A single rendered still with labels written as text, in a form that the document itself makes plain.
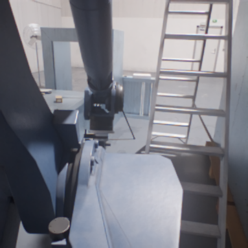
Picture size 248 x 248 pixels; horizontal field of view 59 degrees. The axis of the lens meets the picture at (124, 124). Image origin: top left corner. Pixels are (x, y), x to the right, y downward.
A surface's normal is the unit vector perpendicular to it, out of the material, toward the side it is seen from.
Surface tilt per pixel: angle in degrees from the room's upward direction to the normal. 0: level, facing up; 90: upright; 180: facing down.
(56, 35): 90
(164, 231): 16
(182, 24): 90
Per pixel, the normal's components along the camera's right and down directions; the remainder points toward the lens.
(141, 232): 0.04, -0.80
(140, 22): -0.23, 0.34
